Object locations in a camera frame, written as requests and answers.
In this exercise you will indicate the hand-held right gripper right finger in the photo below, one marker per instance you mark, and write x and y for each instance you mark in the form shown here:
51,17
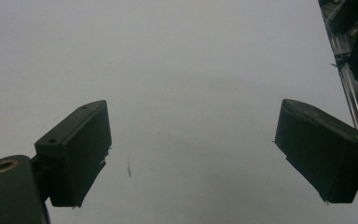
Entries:
320,149

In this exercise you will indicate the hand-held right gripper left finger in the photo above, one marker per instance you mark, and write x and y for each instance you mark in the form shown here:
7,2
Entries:
77,155

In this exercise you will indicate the aluminium frame rail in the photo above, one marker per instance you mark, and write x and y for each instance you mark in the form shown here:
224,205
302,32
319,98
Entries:
351,87

